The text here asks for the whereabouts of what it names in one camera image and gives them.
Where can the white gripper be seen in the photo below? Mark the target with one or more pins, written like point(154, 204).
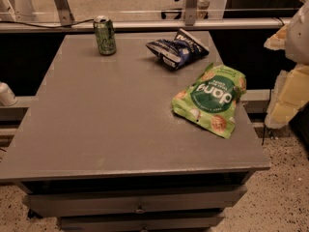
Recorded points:
point(299, 39)

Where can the green soda can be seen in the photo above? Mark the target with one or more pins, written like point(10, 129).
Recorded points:
point(104, 31)

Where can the green dang snack bag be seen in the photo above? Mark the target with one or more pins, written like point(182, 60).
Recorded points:
point(210, 102)

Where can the blue chip bag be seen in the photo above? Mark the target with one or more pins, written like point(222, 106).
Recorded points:
point(183, 50)

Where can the upper grey drawer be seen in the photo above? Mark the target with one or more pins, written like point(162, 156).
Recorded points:
point(134, 201)

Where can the grey drawer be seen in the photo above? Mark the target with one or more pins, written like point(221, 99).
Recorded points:
point(149, 222)
point(134, 201)

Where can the lower grey drawer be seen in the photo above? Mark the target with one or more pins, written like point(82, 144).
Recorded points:
point(149, 222)

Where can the grey drawer cabinet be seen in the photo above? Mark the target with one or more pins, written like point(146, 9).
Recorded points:
point(105, 123)

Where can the white cylinder at left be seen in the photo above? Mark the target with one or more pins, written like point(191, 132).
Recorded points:
point(7, 96)

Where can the metal bracket centre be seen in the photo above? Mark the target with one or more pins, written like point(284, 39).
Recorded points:
point(190, 12)

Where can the metal bracket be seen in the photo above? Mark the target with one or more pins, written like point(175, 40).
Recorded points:
point(64, 12)
point(190, 12)

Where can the metal bracket left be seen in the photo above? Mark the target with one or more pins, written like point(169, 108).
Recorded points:
point(64, 12)

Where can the metal rail frame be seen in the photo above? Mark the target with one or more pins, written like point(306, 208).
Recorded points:
point(9, 25)

